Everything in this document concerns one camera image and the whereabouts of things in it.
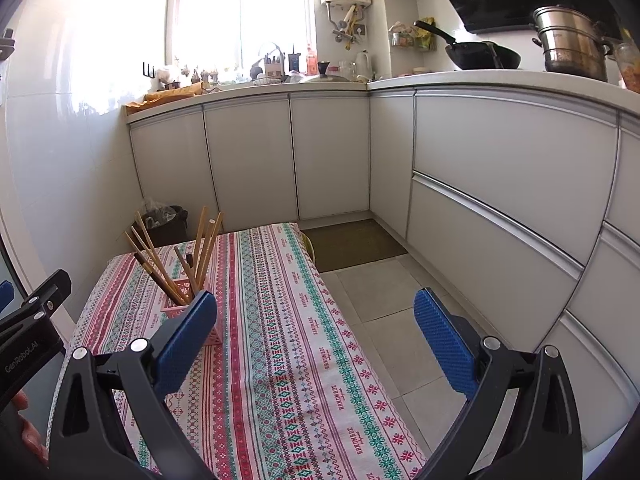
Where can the black wok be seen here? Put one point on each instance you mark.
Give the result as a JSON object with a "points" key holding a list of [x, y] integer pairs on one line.
{"points": [[482, 57]]}

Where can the black knife block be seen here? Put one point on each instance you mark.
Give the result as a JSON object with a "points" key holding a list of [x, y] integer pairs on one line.
{"points": [[294, 61]]}

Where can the frosted glass door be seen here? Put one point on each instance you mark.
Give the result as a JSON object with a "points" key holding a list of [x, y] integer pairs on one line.
{"points": [[7, 240]]}

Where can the brown floor mat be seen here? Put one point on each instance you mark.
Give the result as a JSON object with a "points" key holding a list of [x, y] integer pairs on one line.
{"points": [[355, 245]]}

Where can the white electric kettle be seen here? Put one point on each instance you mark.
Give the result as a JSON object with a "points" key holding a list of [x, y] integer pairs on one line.
{"points": [[363, 66]]}

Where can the white cabinet with drawers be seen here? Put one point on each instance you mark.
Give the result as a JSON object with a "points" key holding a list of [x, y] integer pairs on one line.
{"points": [[510, 160]]}

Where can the patterned striped tablecloth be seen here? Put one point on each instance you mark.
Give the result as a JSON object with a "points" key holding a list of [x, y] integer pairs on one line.
{"points": [[280, 335]]}

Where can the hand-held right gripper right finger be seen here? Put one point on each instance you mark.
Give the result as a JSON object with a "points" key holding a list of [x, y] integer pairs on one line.
{"points": [[442, 345]]}

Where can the steel steamer pot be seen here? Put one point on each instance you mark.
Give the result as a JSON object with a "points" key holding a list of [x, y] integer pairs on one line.
{"points": [[570, 40]]}

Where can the white cabinet under window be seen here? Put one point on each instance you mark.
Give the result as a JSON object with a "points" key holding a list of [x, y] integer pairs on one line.
{"points": [[250, 160]]}

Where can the red bottle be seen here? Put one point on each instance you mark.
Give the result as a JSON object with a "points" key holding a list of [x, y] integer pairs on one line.
{"points": [[311, 62]]}

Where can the dark trash bin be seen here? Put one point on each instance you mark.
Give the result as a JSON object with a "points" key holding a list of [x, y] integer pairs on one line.
{"points": [[170, 232]]}

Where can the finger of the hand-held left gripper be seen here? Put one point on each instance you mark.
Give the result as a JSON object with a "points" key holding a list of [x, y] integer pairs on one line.
{"points": [[47, 290], [5, 296]]}

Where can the glass jar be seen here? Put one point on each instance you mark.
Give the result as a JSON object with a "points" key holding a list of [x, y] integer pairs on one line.
{"points": [[629, 70]]}

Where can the wall socket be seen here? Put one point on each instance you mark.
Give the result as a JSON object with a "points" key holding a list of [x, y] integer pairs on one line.
{"points": [[359, 30]]}

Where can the pink plastic lattice basket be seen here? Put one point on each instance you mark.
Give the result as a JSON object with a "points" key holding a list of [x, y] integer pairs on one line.
{"points": [[175, 311]]}

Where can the kitchen window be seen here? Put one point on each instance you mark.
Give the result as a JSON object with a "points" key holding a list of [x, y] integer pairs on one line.
{"points": [[240, 10]]}

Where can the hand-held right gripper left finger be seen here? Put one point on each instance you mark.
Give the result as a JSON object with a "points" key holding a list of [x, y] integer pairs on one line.
{"points": [[187, 340]]}

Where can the person's left hand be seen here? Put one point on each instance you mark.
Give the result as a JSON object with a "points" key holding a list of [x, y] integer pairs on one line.
{"points": [[30, 435]]}

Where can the wall rack with packets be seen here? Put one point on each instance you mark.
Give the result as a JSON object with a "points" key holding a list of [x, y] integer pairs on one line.
{"points": [[412, 37]]}

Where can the steel pot lid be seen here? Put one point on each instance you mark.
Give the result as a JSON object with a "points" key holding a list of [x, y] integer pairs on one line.
{"points": [[325, 78]]}

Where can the countertop utensil holder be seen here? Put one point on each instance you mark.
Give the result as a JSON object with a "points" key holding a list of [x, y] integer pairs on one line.
{"points": [[274, 69]]}

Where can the curved sink faucet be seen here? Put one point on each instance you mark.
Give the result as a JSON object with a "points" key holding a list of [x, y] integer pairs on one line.
{"points": [[267, 47]]}

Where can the yellow paper bag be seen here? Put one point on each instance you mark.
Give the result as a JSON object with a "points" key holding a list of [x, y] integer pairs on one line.
{"points": [[170, 96]]}

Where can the group of wooden chopsticks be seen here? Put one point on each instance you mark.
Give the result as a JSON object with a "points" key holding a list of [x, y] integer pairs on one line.
{"points": [[160, 272]]}

